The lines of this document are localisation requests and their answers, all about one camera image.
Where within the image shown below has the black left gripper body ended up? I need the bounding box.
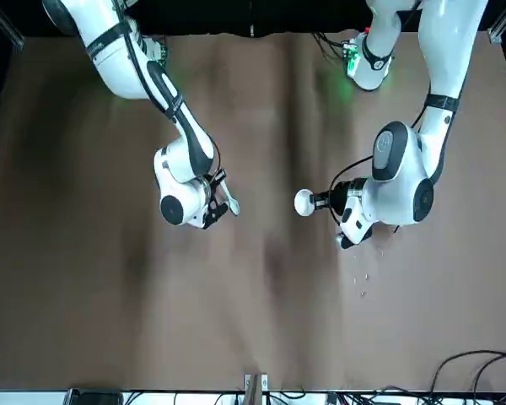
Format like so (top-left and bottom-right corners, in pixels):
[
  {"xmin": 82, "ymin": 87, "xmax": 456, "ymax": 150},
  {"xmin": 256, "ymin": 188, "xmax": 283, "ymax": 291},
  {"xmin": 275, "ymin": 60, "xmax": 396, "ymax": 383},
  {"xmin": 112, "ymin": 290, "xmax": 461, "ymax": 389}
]
[{"xmin": 328, "ymin": 180, "xmax": 357, "ymax": 213}]

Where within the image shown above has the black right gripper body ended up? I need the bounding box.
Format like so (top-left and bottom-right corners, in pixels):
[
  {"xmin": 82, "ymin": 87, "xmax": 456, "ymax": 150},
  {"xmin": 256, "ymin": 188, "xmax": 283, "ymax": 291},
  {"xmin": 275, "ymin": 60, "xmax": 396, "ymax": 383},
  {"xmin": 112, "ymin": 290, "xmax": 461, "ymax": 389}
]
[{"xmin": 206, "ymin": 180, "xmax": 226, "ymax": 205}]

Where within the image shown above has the small white spoon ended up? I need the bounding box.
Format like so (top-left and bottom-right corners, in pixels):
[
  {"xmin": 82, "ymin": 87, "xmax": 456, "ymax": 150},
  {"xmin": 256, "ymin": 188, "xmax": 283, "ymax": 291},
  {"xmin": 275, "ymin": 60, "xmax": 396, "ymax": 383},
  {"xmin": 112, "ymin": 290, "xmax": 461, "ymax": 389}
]
[{"xmin": 216, "ymin": 175, "xmax": 241, "ymax": 217}]

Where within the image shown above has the small white crucible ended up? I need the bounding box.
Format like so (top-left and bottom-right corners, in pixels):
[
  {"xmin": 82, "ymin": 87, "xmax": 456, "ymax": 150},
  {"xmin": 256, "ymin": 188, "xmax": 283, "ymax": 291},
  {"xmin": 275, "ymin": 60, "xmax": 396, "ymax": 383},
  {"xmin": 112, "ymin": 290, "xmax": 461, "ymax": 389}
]
[{"xmin": 293, "ymin": 189, "xmax": 318, "ymax": 218}]

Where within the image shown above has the black flat device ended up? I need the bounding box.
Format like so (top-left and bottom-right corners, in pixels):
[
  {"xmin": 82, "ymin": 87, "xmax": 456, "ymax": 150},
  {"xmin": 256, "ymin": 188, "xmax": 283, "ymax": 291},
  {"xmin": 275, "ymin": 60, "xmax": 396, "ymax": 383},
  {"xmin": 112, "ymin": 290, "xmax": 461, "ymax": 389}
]
[{"xmin": 64, "ymin": 386, "xmax": 124, "ymax": 405}]

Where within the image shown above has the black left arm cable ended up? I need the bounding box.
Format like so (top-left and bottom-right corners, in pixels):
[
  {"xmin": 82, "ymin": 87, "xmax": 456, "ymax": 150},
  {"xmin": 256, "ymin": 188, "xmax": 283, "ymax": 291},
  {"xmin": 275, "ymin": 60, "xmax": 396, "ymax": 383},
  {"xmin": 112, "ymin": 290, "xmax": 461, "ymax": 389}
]
[{"xmin": 329, "ymin": 154, "xmax": 375, "ymax": 224}]

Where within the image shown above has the aluminium profile post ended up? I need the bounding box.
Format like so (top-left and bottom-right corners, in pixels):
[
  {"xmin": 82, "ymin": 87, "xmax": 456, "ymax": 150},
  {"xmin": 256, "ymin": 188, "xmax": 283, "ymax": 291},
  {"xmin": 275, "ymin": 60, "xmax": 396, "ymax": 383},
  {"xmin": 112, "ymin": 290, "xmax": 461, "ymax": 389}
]
[{"xmin": 243, "ymin": 372, "xmax": 268, "ymax": 405}]

